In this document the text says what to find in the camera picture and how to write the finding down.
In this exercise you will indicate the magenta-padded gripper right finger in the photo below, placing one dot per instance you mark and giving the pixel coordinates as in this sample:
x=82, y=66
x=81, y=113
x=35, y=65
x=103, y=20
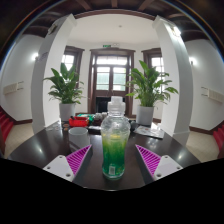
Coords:
x=165, y=166

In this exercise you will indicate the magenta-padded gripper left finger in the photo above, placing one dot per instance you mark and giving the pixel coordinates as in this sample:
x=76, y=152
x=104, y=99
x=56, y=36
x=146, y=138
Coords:
x=59, y=166

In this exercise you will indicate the clear bottle with green drink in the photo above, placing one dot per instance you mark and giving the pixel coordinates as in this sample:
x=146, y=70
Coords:
x=115, y=140

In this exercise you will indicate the white cup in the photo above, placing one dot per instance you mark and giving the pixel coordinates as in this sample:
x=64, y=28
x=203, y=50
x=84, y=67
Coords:
x=78, y=138

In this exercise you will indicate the printed magazine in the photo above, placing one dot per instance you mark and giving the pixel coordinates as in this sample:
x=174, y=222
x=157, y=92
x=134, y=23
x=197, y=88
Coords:
x=150, y=131

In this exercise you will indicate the red plastic box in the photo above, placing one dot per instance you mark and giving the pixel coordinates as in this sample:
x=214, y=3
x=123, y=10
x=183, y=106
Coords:
x=78, y=122

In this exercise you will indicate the potted plant in white pot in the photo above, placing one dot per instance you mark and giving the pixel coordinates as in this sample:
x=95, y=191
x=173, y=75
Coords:
x=67, y=111
x=145, y=116

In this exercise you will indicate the green box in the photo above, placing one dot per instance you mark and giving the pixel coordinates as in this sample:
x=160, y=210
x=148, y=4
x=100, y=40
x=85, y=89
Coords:
x=86, y=117

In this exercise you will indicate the black chair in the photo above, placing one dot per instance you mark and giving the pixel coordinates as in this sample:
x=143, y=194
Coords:
x=101, y=105

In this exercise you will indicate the brown-framed window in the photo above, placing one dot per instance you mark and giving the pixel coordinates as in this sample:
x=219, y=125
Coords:
x=68, y=60
x=156, y=61

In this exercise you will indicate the brown wooden double door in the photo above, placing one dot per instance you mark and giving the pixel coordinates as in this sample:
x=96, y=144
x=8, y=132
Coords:
x=111, y=66

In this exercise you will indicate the green exit sign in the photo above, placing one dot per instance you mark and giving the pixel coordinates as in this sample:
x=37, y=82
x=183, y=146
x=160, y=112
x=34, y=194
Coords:
x=107, y=45

